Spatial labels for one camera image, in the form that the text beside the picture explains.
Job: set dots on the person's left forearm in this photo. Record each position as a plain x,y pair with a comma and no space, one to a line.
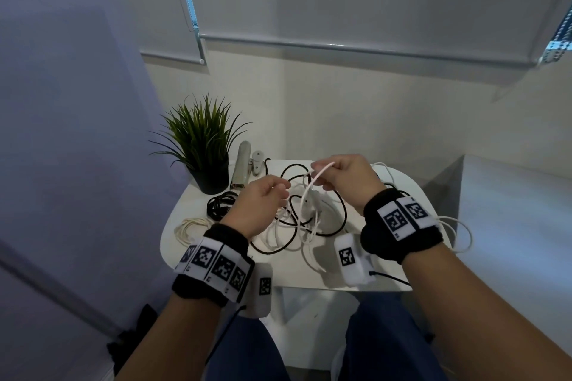
174,340

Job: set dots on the small white gadget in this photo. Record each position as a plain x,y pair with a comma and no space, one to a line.
257,162

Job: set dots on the person's left hand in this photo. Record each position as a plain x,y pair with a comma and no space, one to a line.
254,206

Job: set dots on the green plant in black pot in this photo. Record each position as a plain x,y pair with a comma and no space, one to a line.
210,180

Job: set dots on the black wristband with marker tags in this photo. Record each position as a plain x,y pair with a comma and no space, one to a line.
210,264
397,224

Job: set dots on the person's left leg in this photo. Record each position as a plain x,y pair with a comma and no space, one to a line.
246,354

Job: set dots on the white charger adapter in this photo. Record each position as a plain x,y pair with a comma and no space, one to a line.
321,209

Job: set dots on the person's right forearm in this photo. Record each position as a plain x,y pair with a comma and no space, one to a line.
482,318

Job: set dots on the grey oblong device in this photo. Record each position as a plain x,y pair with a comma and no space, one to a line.
241,166

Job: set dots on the person's right leg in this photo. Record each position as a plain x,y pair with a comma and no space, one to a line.
389,340

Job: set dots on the person's leg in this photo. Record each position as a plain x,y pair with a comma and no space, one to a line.
389,340
246,354

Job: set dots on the person's right hand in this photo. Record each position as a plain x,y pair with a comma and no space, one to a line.
353,180

